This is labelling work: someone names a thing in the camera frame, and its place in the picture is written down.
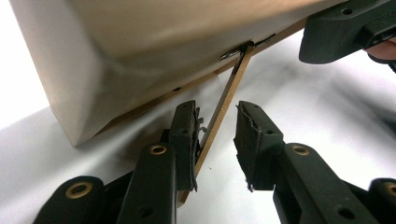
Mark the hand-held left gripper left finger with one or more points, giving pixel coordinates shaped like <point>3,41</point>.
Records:
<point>183,149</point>

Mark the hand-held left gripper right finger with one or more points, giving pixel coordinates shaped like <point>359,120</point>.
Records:
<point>258,149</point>

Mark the wooden picture frame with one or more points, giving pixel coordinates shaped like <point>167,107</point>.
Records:
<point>124,46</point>

